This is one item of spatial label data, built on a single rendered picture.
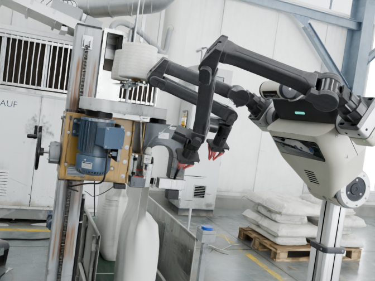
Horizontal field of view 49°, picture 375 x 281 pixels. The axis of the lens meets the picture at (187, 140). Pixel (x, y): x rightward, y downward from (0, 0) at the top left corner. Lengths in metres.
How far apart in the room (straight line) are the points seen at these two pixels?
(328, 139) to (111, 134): 0.85
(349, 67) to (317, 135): 6.46
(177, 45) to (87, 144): 3.65
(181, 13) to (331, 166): 4.11
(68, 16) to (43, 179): 1.76
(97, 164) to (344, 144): 0.99
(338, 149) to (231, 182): 5.37
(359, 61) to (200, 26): 2.86
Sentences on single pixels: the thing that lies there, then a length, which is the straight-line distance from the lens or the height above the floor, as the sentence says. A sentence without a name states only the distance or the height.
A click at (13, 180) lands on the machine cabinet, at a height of 0.48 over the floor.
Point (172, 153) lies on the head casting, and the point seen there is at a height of 1.20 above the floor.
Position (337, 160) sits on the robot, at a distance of 1.53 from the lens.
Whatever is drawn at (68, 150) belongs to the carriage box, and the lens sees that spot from 1.98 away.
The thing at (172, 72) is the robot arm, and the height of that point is 1.57.
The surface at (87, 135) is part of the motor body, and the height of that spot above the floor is 1.25.
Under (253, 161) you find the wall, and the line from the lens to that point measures 6.95.
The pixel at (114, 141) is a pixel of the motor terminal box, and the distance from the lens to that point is 1.74.
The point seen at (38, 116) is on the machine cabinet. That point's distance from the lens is 4.68.
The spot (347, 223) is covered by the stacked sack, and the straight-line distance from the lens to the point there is 5.12.
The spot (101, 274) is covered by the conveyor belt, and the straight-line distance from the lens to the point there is 2.65.
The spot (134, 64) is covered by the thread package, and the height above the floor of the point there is 1.58.
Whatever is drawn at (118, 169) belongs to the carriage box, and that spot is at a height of 1.09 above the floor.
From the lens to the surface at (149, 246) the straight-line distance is 2.13.
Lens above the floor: 1.38
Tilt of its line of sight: 3 degrees down
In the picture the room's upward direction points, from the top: 8 degrees clockwise
